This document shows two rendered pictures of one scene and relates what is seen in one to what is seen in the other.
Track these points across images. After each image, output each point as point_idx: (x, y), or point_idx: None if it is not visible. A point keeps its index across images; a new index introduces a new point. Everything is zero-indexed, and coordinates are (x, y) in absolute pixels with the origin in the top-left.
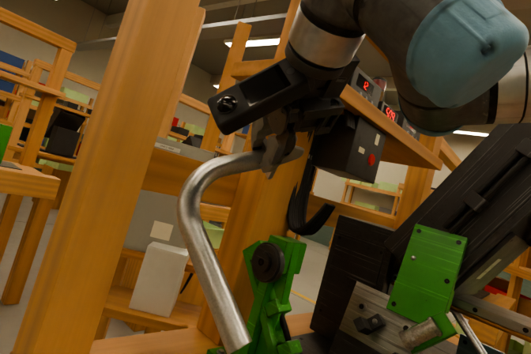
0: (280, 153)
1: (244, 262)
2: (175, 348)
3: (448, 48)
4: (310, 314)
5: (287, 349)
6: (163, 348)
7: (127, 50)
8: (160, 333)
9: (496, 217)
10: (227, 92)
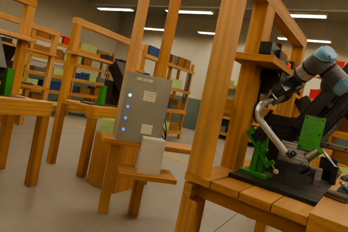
0: (285, 100)
1: (241, 136)
2: (223, 170)
3: (342, 88)
4: (250, 160)
5: (272, 162)
6: (220, 170)
7: (222, 64)
8: (213, 167)
9: (336, 110)
10: (278, 86)
